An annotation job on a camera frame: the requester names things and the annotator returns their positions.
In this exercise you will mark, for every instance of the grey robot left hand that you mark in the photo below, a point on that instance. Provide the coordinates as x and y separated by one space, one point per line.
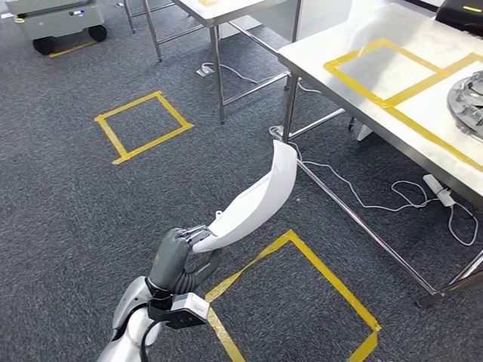
170 260

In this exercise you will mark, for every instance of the white curved plastic part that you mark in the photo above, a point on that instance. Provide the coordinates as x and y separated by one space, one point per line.
256 205

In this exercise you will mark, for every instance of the yellow tape on workbench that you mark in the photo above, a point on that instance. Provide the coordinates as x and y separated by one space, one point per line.
355 85

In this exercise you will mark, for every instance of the steel workbench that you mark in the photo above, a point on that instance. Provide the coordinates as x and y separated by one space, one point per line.
407 25

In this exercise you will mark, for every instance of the grey metal disc part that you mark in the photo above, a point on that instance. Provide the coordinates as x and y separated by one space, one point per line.
468 105

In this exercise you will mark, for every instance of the yellow floor tape square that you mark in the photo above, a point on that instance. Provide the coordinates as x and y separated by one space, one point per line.
332 278
108 137

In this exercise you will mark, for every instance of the yellow floor tape strip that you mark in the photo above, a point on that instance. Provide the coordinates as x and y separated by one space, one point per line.
72 49

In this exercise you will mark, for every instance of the steel table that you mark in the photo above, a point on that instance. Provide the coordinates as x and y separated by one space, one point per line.
226 10

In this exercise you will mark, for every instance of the grey wheeled cart robot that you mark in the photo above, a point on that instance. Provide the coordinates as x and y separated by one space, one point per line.
56 20

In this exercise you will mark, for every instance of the white cabinet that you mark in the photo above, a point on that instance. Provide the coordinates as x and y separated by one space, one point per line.
321 17

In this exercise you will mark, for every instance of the white power strip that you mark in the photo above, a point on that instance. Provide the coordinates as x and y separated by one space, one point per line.
438 190

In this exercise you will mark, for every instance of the black case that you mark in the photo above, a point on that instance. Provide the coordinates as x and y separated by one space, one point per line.
460 17

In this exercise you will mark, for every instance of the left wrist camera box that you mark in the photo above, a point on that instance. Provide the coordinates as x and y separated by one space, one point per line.
192 307

